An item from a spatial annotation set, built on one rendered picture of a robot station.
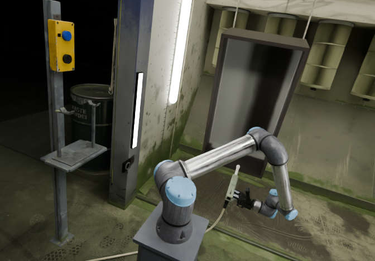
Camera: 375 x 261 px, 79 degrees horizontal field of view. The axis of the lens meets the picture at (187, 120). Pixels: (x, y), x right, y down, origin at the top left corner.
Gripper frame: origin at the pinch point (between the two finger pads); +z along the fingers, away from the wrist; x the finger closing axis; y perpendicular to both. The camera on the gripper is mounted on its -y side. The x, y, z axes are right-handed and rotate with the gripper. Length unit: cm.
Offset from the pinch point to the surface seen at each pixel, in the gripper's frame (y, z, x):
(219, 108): -36, 36, 71
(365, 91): -86, -102, 143
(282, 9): -142, 12, 141
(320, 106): -49, -78, 174
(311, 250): 39, -83, 20
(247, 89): -65, 16, 66
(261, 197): 46, -41, 73
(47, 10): -98, 122, -51
